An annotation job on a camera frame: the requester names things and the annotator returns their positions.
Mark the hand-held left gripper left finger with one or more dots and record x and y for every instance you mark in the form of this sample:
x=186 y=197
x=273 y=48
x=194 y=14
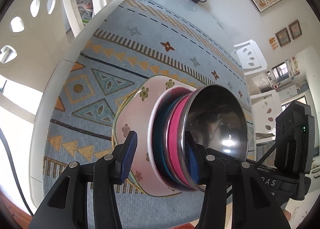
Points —
x=128 y=154

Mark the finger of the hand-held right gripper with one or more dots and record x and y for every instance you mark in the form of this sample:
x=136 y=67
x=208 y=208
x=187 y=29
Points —
x=232 y=160

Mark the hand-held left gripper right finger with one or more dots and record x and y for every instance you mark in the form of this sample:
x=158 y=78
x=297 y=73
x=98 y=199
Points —
x=192 y=162

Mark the pink cartoon bowl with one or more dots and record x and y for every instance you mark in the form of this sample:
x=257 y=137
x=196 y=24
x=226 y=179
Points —
x=150 y=144

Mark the blue steel bowl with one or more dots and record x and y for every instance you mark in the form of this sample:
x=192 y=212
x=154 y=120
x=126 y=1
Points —
x=162 y=144

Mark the red steel bowl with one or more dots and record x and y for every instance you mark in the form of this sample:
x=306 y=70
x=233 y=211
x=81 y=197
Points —
x=220 y=124

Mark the white hexagonal floral plate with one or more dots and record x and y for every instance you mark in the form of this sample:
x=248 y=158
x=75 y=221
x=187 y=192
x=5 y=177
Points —
x=136 y=111

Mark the small framed picture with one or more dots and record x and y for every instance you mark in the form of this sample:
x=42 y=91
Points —
x=283 y=37
x=295 y=29

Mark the blue patterned table mat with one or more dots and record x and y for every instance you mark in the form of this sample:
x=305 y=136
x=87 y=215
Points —
x=112 y=51

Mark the orange wall decorations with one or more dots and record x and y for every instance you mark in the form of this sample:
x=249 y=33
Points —
x=273 y=43

